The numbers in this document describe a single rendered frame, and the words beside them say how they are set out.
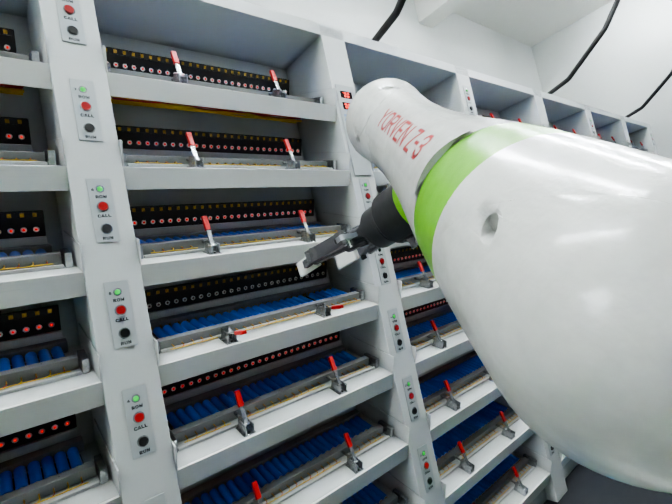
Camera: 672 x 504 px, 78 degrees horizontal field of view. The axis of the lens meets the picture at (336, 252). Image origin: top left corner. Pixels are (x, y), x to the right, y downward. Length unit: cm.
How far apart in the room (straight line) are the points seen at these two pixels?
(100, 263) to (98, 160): 20
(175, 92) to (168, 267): 40
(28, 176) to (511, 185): 82
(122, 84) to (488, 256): 91
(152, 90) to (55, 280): 44
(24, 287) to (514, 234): 79
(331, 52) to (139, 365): 100
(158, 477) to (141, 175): 58
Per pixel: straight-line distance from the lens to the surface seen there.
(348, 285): 126
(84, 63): 101
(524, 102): 251
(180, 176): 96
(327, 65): 134
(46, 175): 91
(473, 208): 20
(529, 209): 18
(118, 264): 88
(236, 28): 130
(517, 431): 178
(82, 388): 86
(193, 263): 92
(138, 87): 102
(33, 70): 99
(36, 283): 86
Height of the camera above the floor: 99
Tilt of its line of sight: 4 degrees up
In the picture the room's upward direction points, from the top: 12 degrees counter-clockwise
